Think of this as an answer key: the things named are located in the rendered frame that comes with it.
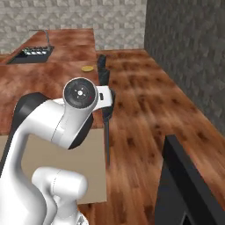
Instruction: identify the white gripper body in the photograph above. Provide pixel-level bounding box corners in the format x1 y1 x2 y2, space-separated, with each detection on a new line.
104 86 114 108

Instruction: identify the yellow round disc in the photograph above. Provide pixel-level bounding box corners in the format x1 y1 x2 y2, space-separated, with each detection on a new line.
81 65 95 73

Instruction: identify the beige kitchen island panel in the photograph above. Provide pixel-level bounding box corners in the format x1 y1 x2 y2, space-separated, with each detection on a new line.
0 127 108 205

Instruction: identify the grey rack in sink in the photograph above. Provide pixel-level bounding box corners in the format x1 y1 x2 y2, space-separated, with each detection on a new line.
23 47 49 56

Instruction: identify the grey sink tap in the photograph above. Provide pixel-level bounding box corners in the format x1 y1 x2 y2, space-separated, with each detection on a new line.
28 29 51 48

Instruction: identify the black cabinet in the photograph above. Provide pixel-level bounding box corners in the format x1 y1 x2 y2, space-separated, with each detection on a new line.
154 134 225 225

